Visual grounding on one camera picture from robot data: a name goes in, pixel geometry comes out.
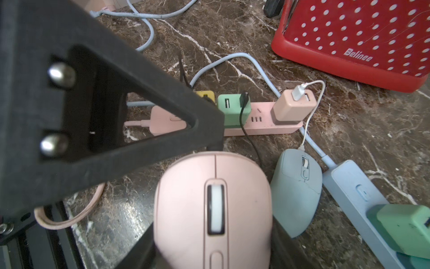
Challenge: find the yellow charger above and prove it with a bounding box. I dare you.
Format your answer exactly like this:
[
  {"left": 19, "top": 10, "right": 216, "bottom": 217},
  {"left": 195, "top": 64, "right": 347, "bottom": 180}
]
[{"left": 195, "top": 90, "right": 216, "bottom": 105}]

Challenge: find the pink power strip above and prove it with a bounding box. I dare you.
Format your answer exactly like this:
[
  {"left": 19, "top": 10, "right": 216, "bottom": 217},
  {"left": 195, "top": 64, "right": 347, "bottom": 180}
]
[{"left": 124, "top": 102, "right": 303, "bottom": 136}]

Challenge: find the green charger on pink strip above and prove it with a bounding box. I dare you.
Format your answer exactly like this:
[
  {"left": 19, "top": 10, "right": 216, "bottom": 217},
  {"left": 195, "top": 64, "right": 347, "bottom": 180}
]
[{"left": 217, "top": 94, "right": 252, "bottom": 128}]

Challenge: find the black usb cable green charger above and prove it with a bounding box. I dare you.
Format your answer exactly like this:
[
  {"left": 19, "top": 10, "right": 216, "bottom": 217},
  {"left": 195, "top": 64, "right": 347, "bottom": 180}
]
[{"left": 238, "top": 91, "right": 264, "bottom": 169}]

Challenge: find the black front rail base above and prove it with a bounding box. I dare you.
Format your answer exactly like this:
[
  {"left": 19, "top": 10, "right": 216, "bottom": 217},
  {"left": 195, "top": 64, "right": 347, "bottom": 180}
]
[{"left": 1, "top": 212, "right": 85, "bottom": 269}]

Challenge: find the red polka dot toaster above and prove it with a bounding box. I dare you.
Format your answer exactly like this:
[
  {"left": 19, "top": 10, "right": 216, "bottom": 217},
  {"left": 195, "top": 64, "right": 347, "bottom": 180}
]
[{"left": 271, "top": 0, "right": 430, "bottom": 93}]

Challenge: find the white usb cable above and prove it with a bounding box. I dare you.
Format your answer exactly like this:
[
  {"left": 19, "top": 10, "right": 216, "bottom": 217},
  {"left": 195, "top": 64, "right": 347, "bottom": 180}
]
[{"left": 290, "top": 80, "right": 327, "bottom": 150}]

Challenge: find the light blue power strip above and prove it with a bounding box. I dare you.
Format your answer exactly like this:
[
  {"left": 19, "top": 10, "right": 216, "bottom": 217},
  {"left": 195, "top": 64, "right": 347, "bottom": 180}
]
[{"left": 321, "top": 159, "right": 430, "bottom": 269}]

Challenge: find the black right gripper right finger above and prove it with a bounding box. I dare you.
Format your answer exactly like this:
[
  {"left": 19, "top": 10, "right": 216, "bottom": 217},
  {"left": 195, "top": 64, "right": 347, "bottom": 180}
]
[{"left": 269, "top": 217, "right": 319, "bottom": 269}]

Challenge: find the blue mouse near strip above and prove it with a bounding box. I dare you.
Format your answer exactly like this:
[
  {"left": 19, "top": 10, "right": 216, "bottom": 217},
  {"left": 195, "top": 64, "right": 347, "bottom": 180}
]
[{"left": 271, "top": 149, "right": 323, "bottom": 238}]

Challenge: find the green charger on blue strip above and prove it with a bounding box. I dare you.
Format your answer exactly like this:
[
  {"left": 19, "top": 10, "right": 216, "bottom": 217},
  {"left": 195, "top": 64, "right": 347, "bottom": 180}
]
[{"left": 366, "top": 204, "right": 430, "bottom": 260}]

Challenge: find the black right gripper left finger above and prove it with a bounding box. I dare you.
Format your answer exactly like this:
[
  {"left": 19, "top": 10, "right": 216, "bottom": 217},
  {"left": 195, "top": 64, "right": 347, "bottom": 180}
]
[{"left": 115, "top": 224, "right": 156, "bottom": 269}]

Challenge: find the tan charger on pink strip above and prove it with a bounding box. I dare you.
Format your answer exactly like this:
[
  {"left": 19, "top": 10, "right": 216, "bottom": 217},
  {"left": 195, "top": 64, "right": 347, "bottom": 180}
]
[{"left": 271, "top": 90, "right": 317, "bottom": 125}]

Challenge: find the light blue power cable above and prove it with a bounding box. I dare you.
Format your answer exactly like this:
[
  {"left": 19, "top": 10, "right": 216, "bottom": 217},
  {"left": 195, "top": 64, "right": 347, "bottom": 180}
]
[{"left": 88, "top": 0, "right": 337, "bottom": 169}]

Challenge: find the pink power cable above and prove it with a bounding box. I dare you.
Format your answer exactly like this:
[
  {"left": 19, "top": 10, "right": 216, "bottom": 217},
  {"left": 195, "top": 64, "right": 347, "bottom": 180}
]
[{"left": 33, "top": 183, "right": 106, "bottom": 231}]

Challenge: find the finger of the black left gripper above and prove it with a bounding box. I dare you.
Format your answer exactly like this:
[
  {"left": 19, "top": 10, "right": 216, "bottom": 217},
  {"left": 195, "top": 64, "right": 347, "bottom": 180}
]
[{"left": 1, "top": 1, "right": 224, "bottom": 216}]

